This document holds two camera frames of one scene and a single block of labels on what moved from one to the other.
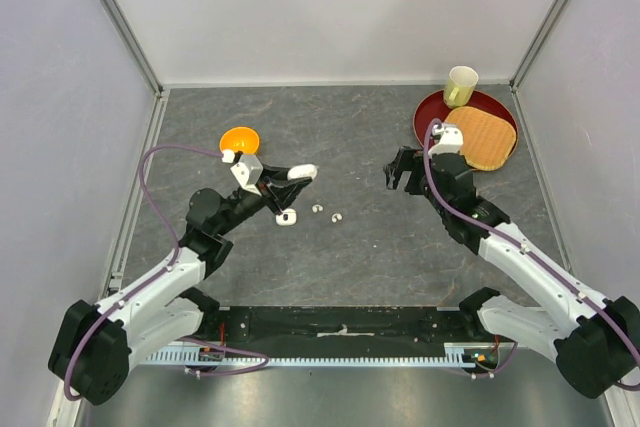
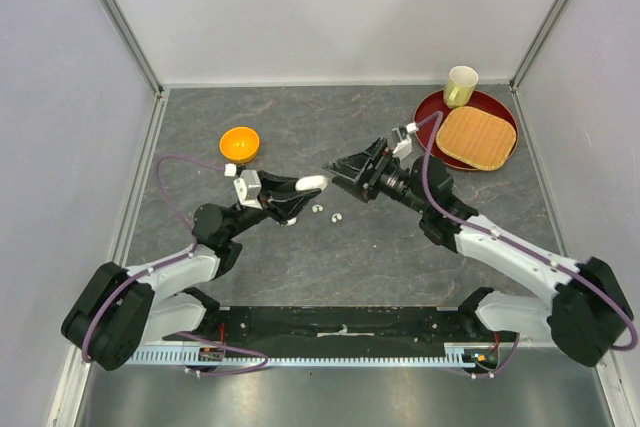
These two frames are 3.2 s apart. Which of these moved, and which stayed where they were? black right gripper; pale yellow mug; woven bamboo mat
Moved: black right gripper
Stayed: pale yellow mug; woven bamboo mat
